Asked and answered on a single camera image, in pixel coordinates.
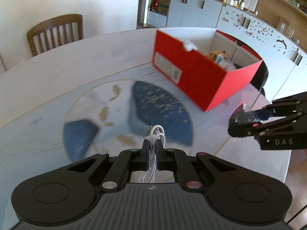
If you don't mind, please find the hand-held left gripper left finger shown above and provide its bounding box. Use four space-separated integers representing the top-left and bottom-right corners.
68 139 151 192

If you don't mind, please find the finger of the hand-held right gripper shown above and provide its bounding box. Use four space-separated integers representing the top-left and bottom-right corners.
227 112 307 138
249 91 307 122

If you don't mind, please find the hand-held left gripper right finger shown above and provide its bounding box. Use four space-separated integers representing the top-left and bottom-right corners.
155 139 239 192

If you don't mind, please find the dark green clear-wrapped packet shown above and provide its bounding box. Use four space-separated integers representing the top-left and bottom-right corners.
229 102 261 125

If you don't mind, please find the white cable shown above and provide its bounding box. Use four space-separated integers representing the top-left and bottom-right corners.
138 125 166 184

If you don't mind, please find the red cardboard box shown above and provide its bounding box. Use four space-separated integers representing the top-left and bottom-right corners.
152 27 264 112

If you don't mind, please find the yellow plush toy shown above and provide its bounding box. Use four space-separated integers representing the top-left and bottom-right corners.
207 50 228 61

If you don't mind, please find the white marble desktop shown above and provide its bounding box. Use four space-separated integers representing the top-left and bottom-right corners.
0 26 292 230

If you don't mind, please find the blue printed clear table mat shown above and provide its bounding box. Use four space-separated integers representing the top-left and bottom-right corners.
0 60 292 190

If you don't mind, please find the brown wooden chair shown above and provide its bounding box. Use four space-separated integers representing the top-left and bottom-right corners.
27 14 84 56

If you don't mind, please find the white wooden wall cabinet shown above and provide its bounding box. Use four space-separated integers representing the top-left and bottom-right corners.
137 0 307 101

